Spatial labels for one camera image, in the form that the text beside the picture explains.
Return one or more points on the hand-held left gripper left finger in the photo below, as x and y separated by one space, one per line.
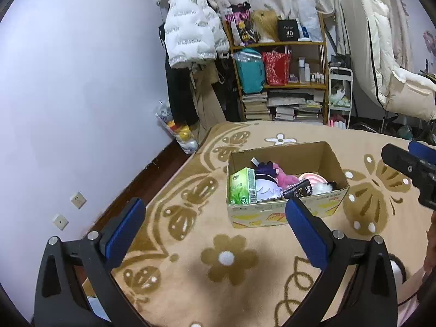
122 235

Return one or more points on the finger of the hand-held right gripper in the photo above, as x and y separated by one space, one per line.
422 149
402 163

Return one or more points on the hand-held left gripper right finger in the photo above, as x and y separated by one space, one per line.
306 235

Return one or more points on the cardboard box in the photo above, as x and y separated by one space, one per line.
265 216

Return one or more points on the black tissue pack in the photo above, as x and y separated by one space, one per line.
298 190

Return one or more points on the white fluffy duck plush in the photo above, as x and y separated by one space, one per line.
323 187

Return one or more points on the pink plush toy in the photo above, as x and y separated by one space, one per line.
286 177

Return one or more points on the purple-haired plush doll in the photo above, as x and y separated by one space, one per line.
265 185

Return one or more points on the green tissue pack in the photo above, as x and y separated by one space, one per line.
240 187

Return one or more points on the person's right forearm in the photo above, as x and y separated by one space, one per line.
431 248

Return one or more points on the pink swirl lollipop plush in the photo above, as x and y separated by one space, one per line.
311 178

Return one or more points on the beige floral blanket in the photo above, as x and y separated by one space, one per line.
204 218

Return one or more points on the cream padded recliner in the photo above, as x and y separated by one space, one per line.
374 58

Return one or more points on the white trolley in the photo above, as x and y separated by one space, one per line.
340 75

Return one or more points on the clear plastic bag of toys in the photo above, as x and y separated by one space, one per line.
180 133

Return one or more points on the wooden shelf rack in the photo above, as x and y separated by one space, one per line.
322 75

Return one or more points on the wide pile of books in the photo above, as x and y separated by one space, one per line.
296 107

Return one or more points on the white bottles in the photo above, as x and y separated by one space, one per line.
305 71

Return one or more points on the small stack of books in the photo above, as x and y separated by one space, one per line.
255 107

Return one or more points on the black hanging coat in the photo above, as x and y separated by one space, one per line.
179 92

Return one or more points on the red patterned bag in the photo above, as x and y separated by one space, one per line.
276 68

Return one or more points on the beige hanging coat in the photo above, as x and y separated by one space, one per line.
207 98

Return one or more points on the teal bag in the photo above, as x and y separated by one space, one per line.
250 71

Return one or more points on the white paper bag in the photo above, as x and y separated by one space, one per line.
310 17

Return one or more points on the black gift box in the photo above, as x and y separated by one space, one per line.
288 30

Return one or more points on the blonde wig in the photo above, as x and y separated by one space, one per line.
265 24

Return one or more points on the white puffer jacket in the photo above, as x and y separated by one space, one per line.
190 24

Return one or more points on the white wall socket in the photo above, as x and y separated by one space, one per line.
60 222
77 200

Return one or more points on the wall poster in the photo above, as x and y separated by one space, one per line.
431 42

